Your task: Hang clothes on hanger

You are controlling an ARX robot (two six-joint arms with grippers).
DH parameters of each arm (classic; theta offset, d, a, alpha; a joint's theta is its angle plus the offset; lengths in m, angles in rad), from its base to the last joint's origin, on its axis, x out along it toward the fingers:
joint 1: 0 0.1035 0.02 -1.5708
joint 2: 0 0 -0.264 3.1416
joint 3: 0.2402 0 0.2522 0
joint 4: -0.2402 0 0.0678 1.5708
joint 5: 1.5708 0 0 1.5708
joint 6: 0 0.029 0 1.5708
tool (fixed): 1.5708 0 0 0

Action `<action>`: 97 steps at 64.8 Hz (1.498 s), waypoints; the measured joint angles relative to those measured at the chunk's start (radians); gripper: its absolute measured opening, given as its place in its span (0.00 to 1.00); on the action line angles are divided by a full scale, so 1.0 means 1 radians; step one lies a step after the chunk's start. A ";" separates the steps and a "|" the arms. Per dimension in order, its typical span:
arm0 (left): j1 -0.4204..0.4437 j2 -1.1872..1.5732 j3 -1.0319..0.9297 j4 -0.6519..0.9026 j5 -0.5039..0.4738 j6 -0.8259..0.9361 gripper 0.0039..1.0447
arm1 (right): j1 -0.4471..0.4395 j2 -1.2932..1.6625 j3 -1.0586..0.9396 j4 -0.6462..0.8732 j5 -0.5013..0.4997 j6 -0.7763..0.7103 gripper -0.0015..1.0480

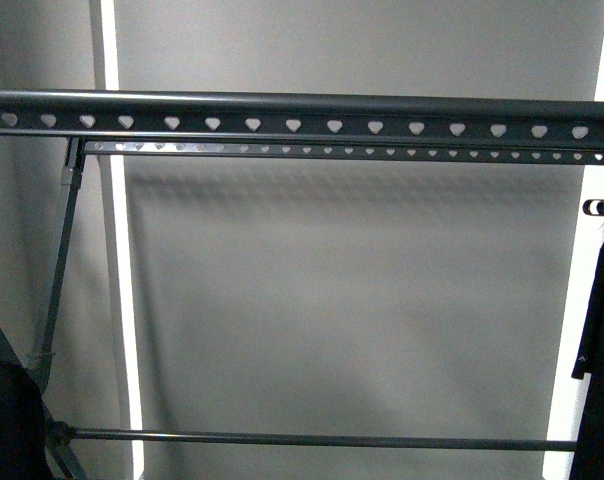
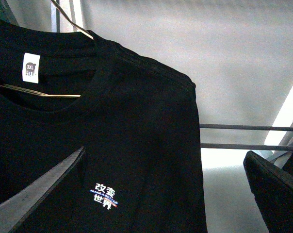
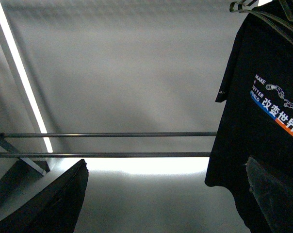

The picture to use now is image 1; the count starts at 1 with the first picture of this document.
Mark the dark metal clothes rack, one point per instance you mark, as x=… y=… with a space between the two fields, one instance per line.
x=318 y=127

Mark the black printed t-shirt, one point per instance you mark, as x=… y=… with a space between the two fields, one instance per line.
x=22 y=426

